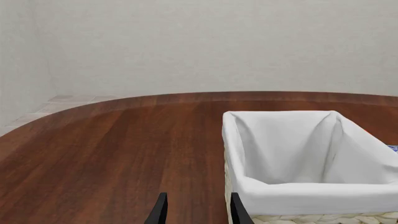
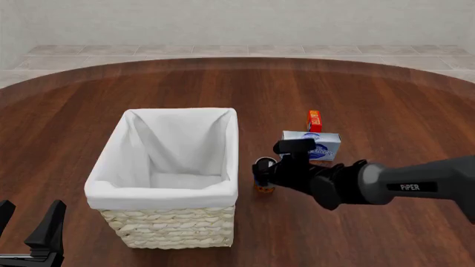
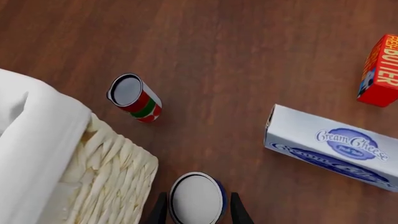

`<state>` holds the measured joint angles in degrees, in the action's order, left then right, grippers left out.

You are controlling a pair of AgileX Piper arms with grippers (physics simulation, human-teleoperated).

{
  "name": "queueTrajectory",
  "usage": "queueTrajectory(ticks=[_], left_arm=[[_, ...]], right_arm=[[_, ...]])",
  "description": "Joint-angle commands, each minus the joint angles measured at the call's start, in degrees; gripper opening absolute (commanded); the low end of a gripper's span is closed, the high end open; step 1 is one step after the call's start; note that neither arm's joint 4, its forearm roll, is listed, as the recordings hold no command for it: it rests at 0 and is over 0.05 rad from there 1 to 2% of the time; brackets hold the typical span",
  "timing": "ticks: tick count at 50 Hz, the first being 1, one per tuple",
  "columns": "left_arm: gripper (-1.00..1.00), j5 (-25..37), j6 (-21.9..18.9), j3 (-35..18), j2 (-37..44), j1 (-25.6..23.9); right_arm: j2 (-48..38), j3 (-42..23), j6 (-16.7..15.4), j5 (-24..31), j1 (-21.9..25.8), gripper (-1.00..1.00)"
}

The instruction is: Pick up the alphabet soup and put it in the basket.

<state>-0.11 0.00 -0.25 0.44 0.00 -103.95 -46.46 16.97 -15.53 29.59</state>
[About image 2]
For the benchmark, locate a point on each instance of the orange alphabet soup tin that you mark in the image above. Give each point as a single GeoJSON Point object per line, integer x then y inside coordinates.
{"type": "Point", "coordinates": [266, 188]}

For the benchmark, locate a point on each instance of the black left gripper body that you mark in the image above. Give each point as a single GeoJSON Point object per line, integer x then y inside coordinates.
{"type": "Point", "coordinates": [33, 261]}

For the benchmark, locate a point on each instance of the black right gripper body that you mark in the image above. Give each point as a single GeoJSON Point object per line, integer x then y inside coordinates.
{"type": "Point", "coordinates": [295, 178]}

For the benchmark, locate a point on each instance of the white blue food box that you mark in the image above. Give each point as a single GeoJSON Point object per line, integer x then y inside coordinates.
{"type": "Point", "coordinates": [328, 143]}

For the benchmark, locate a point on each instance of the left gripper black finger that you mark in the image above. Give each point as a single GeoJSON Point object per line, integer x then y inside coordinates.
{"type": "Point", "coordinates": [5, 214]}
{"type": "Point", "coordinates": [50, 231]}

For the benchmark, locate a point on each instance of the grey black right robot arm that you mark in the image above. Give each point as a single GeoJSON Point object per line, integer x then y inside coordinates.
{"type": "Point", "coordinates": [408, 178]}

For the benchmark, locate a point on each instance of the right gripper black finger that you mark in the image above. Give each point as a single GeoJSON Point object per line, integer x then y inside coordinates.
{"type": "Point", "coordinates": [265, 173]}

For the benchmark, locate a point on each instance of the white-lined wicker basket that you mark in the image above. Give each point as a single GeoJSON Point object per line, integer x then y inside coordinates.
{"type": "Point", "coordinates": [163, 155]}

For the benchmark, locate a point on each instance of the red orange butter box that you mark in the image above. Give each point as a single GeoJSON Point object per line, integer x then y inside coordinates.
{"type": "Point", "coordinates": [315, 122]}

